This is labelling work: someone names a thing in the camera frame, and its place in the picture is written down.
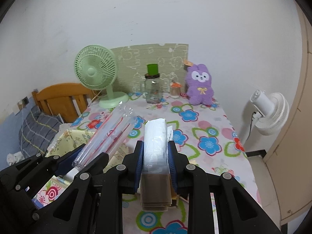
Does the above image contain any glass jar with black lid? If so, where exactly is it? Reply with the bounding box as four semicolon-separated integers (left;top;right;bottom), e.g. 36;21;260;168
142;74;162;104

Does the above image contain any green plastic cup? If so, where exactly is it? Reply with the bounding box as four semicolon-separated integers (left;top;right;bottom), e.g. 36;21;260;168
146;63;159;76

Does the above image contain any green cartoon cardboard panel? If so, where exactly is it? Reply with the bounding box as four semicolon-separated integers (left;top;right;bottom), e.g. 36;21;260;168
112;43;189;93

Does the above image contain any clear straw bundle pack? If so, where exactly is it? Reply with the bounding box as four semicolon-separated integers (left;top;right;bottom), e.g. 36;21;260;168
73;103;137;171

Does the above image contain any wall power socket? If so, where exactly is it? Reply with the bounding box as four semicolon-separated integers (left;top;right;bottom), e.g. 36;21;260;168
22;97;29;106

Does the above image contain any green desk fan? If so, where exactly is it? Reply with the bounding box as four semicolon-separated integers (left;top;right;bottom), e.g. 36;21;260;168
74;45;129;109

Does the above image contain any floral tablecloth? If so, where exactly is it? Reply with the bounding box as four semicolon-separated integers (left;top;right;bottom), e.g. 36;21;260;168
33;93;261;233

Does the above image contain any toothpick holder orange lid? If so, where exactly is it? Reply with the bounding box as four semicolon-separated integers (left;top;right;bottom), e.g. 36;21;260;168
170;81;182;98

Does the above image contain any crumpled white cloth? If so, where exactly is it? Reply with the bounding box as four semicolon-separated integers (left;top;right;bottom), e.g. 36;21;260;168
6;151;25;166

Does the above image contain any yellow cartoon fabric storage box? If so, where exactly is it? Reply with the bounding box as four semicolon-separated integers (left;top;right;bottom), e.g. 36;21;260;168
45;129;130;181

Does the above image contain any purple plush bunny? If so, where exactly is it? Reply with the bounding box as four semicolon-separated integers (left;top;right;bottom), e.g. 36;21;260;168
185;64;214;106

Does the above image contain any grey plaid pillow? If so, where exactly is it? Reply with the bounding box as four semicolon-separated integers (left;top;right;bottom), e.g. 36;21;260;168
19;105;62;159

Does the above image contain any white floor fan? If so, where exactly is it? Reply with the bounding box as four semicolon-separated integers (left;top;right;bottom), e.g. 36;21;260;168
245;89;290;141

